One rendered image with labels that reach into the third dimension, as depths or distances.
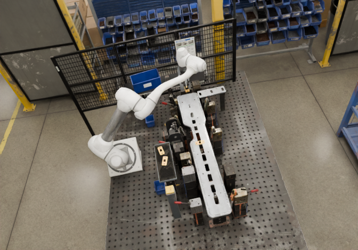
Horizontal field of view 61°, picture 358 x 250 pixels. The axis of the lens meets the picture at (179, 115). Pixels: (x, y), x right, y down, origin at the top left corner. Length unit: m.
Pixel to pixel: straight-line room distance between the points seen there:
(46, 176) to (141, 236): 2.01
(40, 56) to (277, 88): 3.40
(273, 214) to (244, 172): 0.45
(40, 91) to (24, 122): 0.54
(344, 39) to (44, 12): 4.11
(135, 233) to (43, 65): 2.89
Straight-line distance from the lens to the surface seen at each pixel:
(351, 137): 4.11
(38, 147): 4.79
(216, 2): 3.17
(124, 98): 2.50
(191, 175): 2.50
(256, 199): 2.83
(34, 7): 4.28
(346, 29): 5.05
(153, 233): 2.76
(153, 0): 4.36
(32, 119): 5.25
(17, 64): 4.90
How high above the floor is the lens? 3.21
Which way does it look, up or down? 47 degrees down
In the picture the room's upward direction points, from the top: 11 degrees counter-clockwise
